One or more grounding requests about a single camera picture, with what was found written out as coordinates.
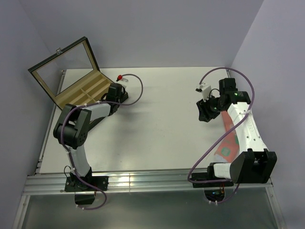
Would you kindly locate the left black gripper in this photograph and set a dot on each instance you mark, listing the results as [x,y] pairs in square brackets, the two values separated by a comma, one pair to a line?
[122,93]

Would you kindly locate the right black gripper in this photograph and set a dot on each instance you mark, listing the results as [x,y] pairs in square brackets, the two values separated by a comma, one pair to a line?
[205,114]

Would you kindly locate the black compartment display box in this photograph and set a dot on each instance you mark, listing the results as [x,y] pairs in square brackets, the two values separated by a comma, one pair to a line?
[72,75]

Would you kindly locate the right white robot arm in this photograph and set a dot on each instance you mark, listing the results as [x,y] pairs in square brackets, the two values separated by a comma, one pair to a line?
[254,163]

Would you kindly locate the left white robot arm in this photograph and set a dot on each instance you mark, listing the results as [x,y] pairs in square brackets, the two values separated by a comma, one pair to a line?
[74,124]

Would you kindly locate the pink patterned sock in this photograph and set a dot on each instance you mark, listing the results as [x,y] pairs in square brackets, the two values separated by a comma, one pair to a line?
[228,149]

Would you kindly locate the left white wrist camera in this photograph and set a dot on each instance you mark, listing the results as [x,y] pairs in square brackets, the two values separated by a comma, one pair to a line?
[121,80]

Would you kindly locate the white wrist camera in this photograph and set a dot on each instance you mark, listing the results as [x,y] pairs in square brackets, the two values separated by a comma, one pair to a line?
[121,80]
[205,90]

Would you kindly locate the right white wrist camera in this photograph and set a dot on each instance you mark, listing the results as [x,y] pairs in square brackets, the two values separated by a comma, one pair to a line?
[205,90]

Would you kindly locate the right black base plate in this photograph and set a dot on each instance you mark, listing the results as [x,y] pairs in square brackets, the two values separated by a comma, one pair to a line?
[203,180]

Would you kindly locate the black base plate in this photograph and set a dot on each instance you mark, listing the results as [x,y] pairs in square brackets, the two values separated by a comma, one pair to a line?
[203,180]
[73,184]

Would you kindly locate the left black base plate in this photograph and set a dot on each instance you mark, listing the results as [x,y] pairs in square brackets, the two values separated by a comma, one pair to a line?
[73,184]

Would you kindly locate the small black box under rail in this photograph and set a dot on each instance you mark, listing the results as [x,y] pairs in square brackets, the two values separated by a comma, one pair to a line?
[84,199]

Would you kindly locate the aluminium table frame rail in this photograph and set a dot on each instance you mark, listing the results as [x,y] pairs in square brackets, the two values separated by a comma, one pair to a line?
[118,182]

